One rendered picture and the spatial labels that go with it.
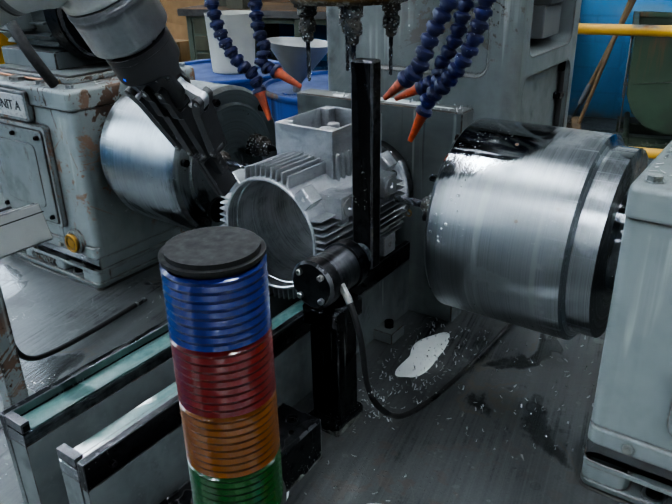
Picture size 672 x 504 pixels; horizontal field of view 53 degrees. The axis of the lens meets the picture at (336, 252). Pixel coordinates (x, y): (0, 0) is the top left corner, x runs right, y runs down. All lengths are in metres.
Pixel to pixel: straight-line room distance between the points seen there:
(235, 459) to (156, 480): 0.36
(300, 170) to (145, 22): 0.28
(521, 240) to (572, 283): 0.07
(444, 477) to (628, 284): 0.31
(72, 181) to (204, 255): 0.91
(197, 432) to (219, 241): 0.12
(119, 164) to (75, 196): 0.15
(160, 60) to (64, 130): 0.49
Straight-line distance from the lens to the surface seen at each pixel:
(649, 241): 0.71
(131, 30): 0.74
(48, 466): 0.83
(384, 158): 0.98
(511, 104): 1.10
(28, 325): 1.25
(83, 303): 1.28
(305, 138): 0.93
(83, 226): 1.29
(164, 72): 0.78
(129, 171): 1.14
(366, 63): 0.78
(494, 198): 0.77
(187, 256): 0.37
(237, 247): 0.38
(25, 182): 1.37
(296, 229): 1.05
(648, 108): 4.96
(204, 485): 0.45
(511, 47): 1.09
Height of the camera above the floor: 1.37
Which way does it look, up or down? 25 degrees down
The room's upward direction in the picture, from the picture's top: 1 degrees counter-clockwise
